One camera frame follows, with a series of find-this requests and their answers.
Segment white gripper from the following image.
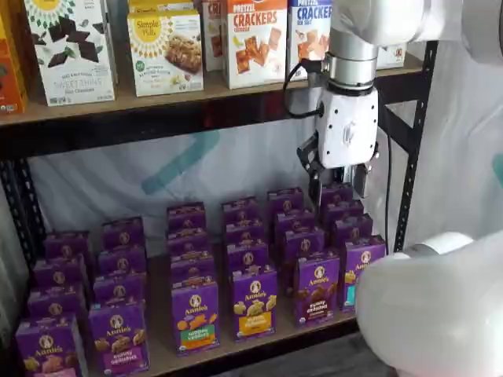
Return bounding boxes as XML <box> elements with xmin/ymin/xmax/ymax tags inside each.
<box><xmin>296</xmin><ymin>84</ymin><xmax>381</xmax><ymax>215</ymax></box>

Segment purple Annie's box brown patch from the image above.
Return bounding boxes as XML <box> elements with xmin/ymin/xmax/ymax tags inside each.
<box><xmin>274</xmin><ymin>210</ymin><xmax>316</xmax><ymax>236</ymax></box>
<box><xmin>282</xmin><ymin>227</ymin><xmax>327</xmax><ymax>295</ymax></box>
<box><xmin>293</xmin><ymin>251</ymin><xmax>341</xmax><ymax>330</ymax></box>
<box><xmin>267</xmin><ymin>188</ymin><xmax>306</xmax><ymax>215</ymax></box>

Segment purple Annie's box teal patch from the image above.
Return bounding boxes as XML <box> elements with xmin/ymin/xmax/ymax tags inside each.
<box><xmin>344</xmin><ymin>235</ymin><xmax>387</xmax><ymax>314</ymax></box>
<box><xmin>321</xmin><ymin>199</ymin><xmax>365</xmax><ymax>219</ymax></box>
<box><xmin>320</xmin><ymin>183</ymin><xmax>354</xmax><ymax>203</ymax></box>
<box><xmin>333</xmin><ymin>214</ymin><xmax>374</xmax><ymax>240</ymax></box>

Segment purple Annie's box yellow patch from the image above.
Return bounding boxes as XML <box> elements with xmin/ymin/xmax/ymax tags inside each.
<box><xmin>231</xmin><ymin>265</ymin><xmax>279</xmax><ymax>343</ymax></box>
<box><xmin>220</xmin><ymin>196</ymin><xmax>260</xmax><ymax>224</ymax></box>
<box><xmin>223</xmin><ymin>218</ymin><xmax>265</xmax><ymax>244</ymax></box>
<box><xmin>226</xmin><ymin>239</ymin><xmax>271</xmax><ymax>273</ymax></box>

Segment blue sea salt crackers box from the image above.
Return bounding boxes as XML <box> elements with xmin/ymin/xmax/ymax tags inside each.
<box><xmin>286</xmin><ymin>0</ymin><xmax>334</xmax><ymax>82</ymax></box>

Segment orange cheddar pretzel crackers box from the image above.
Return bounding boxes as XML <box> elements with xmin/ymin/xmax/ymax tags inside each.
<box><xmin>201</xmin><ymin>0</ymin><xmax>226</xmax><ymax>73</ymax></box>
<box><xmin>222</xmin><ymin>0</ymin><xmax>288</xmax><ymax>90</ymax></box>

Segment purple Annie's box green patch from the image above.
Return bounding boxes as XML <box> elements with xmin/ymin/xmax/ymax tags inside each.
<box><xmin>171</xmin><ymin>279</ymin><xmax>220</xmax><ymax>357</ymax></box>
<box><xmin>167</xmin><ymin>202</ymin><xmax>207</xmax><ymax>233</ymax></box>
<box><xmin>170</xmin><ymin>254</ymin><xmax>216</xmax><ymax>284</ymax></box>
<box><xmin>167</xmin><ymin>229</ymin><xmax>212</xmax><ymax>258</ymax></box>

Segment wooden shelf board crackers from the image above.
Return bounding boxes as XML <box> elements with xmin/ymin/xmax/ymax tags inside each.
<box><xmin>0</xmin><ymin>53</ymin><xmax>424</xmax><ymax>127</ymax></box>

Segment white Simple Mills bar box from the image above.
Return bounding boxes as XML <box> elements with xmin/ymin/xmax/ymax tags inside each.
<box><xmin>127</xmin><ymin>9</ymin><xmax>205</xmax><ymax>97</ymax></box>
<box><xmin>128</xmin><ymin>0</ymin><xmax>196</xmax><ymax>16</ymax></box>

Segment wooden shelf board Annie's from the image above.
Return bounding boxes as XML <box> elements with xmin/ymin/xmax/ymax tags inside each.
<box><xmin>80</xmin><ymin>241</ymin><xmax>388</xmax><ymax>377</ymax></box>

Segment purple Annie's box magenta patch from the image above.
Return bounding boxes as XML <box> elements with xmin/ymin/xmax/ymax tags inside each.
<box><xmin>97</xmin><ymin>244</ymin><xmax>148</xmax><ymax>277</ymax></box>
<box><xmin>101</xmin><ymin>216</ymin><xmax>145</xmax><ymax>249</ymax></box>
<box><xmin>88</xmin><ymin>301</ymin><xmax>151</xmax><ymax>374</ymax></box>
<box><xmin>93</xmin><ymin>272</ymin><xmax>147</xmax><ymax>307</ymax></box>

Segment purple Annie's box pink patch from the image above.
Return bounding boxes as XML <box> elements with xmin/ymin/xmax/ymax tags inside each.
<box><xmin>33</xmin><ymin>254</ymin><xmax>88</xmax><ymax>290</ymax></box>
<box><xmin>15</xmin><ymin>313</ymin><xmax>86</xmax><ymax>377</ymax></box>
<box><xmin>42</xmin><ymin>230</ymin><xmax>92</xmax><ymax>262</ymax></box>
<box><xmin>27</xmin><ymin>283</ymin><xmax>86</xmax><ymax>321</ymax></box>

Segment white Sweet Thins box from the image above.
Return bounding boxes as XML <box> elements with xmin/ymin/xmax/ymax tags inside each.
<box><xmin>23</xmin><ymin>0</ymin><xmax>119</xmax><ymax>107</ymax></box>

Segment orange Simple Mills box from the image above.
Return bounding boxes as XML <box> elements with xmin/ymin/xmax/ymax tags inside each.
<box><xmin>0</xmin><ymin>0</ymin><xmax>29</xmax><ymax>115</ymax></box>

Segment white plastic sheet curtain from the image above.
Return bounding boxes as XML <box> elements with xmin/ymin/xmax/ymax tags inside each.
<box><xmin>27</xmin><ymin>38</ymin><xmax>503</xmax><ymax>276</ymax></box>

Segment thin black hanging cable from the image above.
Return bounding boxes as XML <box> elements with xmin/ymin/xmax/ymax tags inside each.
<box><xmin>384</xmin><ymin>131</ymin><xmax>393</xmax><ymax>254</ymax></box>

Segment black metal shelving frame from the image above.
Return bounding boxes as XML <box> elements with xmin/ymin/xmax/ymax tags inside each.
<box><xmin>0</xmin><ymin>38</ymin><xmax>439</xmax><ymax>377</ymax></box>

